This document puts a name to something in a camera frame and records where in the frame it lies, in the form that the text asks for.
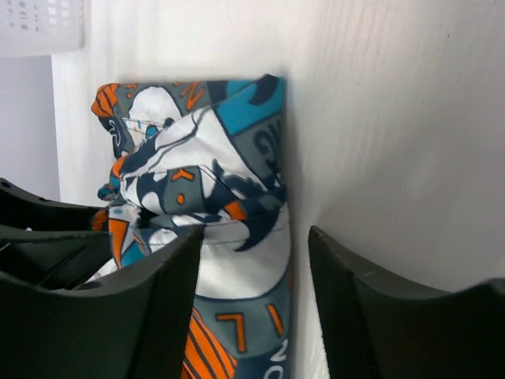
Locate white plastic basket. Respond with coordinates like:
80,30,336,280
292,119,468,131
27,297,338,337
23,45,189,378
1,0,84,58

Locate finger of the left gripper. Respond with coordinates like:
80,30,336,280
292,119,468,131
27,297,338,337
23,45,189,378
1,178,112,290

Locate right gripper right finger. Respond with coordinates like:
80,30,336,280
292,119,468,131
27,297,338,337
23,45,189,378
308,227,504,378

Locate blue patterned shorts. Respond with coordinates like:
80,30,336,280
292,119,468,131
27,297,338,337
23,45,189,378
91,74,292,378

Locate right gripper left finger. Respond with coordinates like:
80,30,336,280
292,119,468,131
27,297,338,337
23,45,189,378
1,227,203,378

